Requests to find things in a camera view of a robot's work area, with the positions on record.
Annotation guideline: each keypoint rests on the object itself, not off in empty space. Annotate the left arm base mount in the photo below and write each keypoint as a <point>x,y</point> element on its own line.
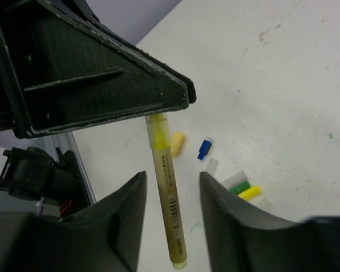
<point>63,196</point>

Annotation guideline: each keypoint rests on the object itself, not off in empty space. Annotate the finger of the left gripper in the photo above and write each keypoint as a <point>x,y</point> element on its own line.
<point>55,79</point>
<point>79,15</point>

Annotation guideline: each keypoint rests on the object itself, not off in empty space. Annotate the yellow pen cap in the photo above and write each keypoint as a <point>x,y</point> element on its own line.
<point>177,140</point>

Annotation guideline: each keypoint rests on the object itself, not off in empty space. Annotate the blue pen cap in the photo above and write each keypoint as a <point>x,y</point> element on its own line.
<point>205,148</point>

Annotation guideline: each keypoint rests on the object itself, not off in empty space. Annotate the aluminium rail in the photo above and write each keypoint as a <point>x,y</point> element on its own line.
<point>68,147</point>

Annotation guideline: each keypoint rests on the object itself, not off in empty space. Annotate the green marker cap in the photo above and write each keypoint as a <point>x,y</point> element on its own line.
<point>240,187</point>

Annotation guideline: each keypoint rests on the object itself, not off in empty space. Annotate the clear highlighter cap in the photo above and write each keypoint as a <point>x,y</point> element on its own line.
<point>212,166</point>

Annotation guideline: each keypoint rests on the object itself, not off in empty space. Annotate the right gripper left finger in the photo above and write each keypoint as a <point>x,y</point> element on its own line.
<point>106,236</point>

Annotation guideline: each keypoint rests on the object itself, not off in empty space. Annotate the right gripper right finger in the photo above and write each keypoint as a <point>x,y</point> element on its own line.
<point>242,237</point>

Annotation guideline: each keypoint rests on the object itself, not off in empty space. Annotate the olive yellow highlighter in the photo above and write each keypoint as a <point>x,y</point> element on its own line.
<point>159,140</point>

